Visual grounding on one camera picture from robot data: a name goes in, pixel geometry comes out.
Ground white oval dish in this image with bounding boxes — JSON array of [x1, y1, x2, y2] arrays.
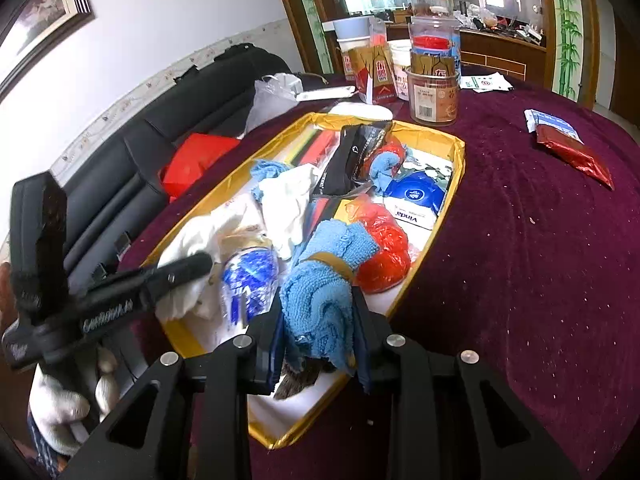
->
[[327, 101, 396, 120]]

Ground grey blue plastic cup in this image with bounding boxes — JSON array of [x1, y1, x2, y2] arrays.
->
[[332, 16, 373, 53]]

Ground person's left hand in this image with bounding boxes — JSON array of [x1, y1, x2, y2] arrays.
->
[[27, 345, 121, 456]]

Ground light blue towel tan band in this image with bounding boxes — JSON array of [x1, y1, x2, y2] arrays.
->
[[279, 220, 381, 376]]

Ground wooden counter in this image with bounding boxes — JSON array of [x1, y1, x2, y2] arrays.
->
[[457, 27, 548, 88]]

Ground red foil packet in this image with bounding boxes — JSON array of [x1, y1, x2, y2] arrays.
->
[[535, 127, 616, 191]]

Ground white and blue packet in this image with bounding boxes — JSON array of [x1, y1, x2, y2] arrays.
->
[[524, 108, 583, 142]]

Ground black leather sofa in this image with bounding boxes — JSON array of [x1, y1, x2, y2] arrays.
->
[[47, 45, 293, 271]]

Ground clear plastic bag blue print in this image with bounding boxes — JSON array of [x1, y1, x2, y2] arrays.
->
[[217, 232, 281, 333]]

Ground white folded cloth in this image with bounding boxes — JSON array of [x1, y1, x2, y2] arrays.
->
[[260, 164, 326, 261]]

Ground light blue towel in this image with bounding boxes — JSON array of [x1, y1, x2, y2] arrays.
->
[[249, 159, 296, 203], [369, 152, 407, 196]]

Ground crumpled clear plastic bag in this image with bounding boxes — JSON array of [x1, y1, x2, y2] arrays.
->
[[245, 72, 303, 136]]

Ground white plastic bag with blue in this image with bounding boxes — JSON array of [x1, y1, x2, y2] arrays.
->
[[155, 205, 266, 321]]

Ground black plastic packet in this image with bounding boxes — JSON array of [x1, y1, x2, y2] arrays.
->
[[310, 122, 396, 198]]

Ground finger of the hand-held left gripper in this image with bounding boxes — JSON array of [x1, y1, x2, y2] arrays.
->
[[75, 252, 215, 311]]

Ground gold and red carton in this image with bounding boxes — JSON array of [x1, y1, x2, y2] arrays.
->
[[345, 42, 398, 106]]

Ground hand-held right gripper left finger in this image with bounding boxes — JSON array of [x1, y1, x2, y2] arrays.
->
[[62, 287, 286, 480]]

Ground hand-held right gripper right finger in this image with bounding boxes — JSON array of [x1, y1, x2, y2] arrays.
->
[[350, 285, 581, 480]]

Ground framed wall picture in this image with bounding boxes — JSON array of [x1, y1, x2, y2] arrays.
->
[[0, 0, 96, 103]]

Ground clear jar blue label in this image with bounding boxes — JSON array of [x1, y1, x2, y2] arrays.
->
[[407, 15, 462, 68]]

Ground flat red shopping bag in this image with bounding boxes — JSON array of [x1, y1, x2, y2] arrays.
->
[[159, 132, 241, 203]]

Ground clear jar gold orange label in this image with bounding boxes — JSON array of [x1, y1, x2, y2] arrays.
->
[[405, 35, 461, 126]]

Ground yellow cardboard box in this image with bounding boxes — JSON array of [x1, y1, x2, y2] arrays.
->
[[142, 110, 467, 451]]

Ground white flat packet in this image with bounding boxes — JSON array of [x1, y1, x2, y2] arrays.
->
[[297, 85, 356, 103]]

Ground white printed paper leaflets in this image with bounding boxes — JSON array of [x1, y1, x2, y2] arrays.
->
[[460, 72, 513, 93]]

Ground red plastic bag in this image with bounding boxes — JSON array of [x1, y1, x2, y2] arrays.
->
[[350, 195, 412, 295]]

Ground red yellow striped folder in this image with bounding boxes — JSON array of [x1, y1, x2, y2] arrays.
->
[[280, 127, 346, 171]]

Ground bamboo print wall panel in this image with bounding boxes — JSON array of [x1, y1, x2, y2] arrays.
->
[[545, 0, 598, 103]]

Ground blue and white tissue pack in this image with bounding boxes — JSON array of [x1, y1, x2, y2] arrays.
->
[[382, 167, 448, 233]]

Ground counter clutter pile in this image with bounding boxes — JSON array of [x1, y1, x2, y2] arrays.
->
[[460, 2, 546, 43]]

